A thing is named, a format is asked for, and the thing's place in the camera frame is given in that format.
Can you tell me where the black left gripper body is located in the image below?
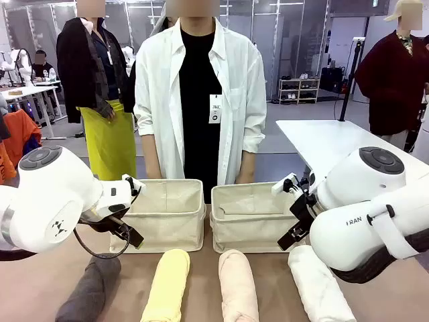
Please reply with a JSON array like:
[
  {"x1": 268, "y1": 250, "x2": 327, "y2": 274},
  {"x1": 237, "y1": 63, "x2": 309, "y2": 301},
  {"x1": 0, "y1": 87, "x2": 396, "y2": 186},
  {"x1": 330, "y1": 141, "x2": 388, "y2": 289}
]
[{"x1": 99, "y1": 215, "x2": 135, "y2": 241}]

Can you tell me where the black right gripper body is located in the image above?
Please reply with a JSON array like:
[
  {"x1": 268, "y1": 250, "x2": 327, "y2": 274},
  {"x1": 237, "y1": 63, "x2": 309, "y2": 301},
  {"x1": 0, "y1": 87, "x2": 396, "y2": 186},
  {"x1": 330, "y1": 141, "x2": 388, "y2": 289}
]
[{"x1": 289, "y1": 194, "x2": 318, "y2": 233}]

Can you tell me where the yellow towel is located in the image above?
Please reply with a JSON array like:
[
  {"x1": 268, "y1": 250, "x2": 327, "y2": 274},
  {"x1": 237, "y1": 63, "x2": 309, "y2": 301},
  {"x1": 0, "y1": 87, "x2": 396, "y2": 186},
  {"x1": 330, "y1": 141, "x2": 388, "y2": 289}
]
[{"x1": 139, "y1": 248, "x2": 191, "y2": 322}]

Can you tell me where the white towel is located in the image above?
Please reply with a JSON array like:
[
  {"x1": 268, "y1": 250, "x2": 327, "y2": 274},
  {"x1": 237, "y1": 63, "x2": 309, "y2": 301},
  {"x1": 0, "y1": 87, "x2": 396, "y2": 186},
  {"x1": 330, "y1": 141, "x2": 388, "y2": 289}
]
[{"x1": 288, "y1": 244, "x2": 357, "y2": 322}]

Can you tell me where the pink towel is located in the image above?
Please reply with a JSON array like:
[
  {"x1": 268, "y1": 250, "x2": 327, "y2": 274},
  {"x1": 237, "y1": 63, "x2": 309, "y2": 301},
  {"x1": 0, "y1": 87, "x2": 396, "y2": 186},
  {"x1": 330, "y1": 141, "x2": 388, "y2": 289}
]
[{"x1": 218, "y1": 248, "x2": 260, "y2": 322}]

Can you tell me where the grey towel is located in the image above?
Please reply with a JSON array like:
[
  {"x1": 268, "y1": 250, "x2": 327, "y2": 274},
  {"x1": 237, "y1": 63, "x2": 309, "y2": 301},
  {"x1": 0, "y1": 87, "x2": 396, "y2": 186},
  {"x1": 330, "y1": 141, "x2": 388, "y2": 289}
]
[{"x1": 55, "y1": 256, "x2": 122, "y2": 322}]

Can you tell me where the person's left hand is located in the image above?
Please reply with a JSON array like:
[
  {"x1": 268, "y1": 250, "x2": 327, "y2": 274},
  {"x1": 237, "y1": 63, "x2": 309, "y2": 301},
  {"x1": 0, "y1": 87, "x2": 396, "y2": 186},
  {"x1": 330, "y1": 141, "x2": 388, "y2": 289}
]
[{"x1": 235, "y1": 166, "x2": 255, "y2": 184}]

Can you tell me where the beige fabric basket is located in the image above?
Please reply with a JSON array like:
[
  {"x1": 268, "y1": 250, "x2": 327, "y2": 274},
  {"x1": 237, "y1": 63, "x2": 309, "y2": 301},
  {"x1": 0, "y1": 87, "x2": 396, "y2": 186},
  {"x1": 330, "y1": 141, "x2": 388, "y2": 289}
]
[
  {"x1": 210, "y1": 181, "x2": 308, "y2": 254},
  {"x1": 109, "y1": 178, "x2": 206, "y2": 254}
]

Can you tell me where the white side table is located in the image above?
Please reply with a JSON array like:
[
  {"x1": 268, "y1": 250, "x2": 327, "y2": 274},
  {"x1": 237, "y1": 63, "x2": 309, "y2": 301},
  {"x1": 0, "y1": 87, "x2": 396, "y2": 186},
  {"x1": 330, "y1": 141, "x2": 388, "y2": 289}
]
[{"x1": 275, "y1": 119, "x2": 429, "y2": 189}]

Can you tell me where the white shoe rack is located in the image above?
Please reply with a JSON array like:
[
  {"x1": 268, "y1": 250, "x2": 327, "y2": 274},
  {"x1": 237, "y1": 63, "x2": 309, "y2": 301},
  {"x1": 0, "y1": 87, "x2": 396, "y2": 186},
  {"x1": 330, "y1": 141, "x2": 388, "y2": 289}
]
[{"x1": 278, "y1": 78, "x2": 321, "y2": 105}]

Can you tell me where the mannequin with yellow skirt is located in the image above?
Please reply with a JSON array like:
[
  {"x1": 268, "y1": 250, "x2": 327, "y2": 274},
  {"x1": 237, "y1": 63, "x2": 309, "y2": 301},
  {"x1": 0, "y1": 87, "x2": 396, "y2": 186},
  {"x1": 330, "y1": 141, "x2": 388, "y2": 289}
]
[{"x1": 56, "y1": 0, "x2": 138, "y2": 182}]

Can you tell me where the person in white shirt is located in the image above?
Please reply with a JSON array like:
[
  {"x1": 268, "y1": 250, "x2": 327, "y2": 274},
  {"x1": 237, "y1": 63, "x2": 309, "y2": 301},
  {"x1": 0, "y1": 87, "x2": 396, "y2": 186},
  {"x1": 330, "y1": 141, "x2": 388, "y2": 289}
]
[{"x1": 133, "y1": 0, "x2": 267, "y2": 204}]

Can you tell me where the white name badge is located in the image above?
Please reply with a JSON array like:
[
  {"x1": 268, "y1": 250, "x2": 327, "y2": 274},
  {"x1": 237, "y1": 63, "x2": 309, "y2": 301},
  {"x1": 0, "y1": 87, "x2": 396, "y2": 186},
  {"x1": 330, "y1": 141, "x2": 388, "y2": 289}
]
[{"x1": 208, "y1": 93, "x2": 224, "y2": 125}]

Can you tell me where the orange garment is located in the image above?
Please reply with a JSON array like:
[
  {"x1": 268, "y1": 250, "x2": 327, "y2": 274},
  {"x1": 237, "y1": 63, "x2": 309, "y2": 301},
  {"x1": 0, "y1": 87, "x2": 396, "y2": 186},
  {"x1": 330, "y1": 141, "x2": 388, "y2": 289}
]
[{"x1": 0, "y1": 109, "x2": 43, "y2": 185}]

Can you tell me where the black equipment case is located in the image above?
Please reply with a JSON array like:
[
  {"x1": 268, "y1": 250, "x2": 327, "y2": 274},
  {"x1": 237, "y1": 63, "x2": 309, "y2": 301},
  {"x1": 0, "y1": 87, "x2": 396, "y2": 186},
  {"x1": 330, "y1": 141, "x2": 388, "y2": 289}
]
[{"x1": 320, "y1": 66, "x2": 344, "y2": 91}]

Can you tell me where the mannequin with maroon sweater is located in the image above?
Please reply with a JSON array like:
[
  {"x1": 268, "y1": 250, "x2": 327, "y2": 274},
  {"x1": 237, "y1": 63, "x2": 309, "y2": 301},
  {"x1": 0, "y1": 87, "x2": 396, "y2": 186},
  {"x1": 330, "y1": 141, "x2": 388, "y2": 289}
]
[{"x1": 354, "y1": 0, "x2": 429, "y2": 142}]

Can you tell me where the white background desk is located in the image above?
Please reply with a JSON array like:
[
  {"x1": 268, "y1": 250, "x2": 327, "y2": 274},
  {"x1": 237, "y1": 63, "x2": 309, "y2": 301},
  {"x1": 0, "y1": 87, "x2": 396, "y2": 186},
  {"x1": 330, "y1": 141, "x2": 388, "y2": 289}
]
[{"x1": 0, "y1": 80, "x2": 63, "y2": 140}]

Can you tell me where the seated person in background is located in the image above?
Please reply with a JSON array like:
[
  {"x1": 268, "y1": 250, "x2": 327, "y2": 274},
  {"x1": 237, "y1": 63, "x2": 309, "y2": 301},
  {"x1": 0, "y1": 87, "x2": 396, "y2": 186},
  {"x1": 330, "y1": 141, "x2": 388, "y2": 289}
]
[{"x1": 30, "y1": 50, "x2": 58, "y2": 83}]

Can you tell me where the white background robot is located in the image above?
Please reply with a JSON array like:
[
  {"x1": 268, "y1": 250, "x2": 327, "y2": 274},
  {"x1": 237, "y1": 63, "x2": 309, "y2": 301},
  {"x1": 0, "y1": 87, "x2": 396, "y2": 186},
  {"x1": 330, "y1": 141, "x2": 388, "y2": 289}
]
[{"x1": 0, "y1": 48, "x2": 34, "y2": 87}]

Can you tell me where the beige hat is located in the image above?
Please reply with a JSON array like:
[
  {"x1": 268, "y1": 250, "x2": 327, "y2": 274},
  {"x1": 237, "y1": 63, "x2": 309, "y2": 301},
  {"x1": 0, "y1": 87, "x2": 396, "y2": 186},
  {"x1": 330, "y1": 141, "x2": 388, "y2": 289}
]
[{"x1": 383, "y1": 0, "x2": 404, "y2": 23}]

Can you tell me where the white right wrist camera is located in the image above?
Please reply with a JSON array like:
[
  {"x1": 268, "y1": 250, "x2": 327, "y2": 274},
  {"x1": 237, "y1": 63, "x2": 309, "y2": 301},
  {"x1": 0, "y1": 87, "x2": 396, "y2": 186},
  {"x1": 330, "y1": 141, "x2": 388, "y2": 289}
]
[{"x1": 271, "y1": 172, "x2": 298, "y2": 197}]

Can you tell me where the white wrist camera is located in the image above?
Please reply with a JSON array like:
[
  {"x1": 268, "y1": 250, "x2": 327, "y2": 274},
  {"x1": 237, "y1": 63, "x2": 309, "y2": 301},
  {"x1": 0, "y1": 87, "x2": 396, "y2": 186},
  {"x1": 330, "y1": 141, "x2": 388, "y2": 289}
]
[
  {"x1": 121, "y1": 174, "x2": 147, "y2": 203},
  {"x1": 271, "y1": 172, "x2": 298, "y2": 197}
]

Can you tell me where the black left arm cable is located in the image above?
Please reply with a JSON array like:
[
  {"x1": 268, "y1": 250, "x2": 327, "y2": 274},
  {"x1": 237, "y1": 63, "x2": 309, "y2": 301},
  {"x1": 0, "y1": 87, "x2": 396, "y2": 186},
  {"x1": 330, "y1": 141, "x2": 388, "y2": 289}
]
[{"x1": 72, "y1": 219, "x2": 132, "y2": 260}]

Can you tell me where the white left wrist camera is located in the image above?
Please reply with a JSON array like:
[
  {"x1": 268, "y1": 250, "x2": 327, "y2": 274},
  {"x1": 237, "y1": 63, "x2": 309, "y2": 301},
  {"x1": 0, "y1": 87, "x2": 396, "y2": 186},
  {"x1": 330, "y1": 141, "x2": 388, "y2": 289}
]
[{"x1": 121, "y1": 174, "x2": 147, "y2": 203}]

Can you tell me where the dark sleeved right arm cable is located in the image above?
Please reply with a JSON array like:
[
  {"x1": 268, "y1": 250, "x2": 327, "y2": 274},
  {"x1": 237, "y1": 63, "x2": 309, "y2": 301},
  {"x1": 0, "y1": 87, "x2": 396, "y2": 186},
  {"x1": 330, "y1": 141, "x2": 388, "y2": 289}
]
[{"x1": 330, "y1": 227, "x2": 429, "y2": 284}]

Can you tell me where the black camera pole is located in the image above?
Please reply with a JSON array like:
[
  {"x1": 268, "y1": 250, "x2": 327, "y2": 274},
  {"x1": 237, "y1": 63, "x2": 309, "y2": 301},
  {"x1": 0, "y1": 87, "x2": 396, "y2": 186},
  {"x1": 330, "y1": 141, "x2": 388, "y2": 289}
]
[{"x1": 339, "y1": 38, "x2": 365, "y2": 122}]

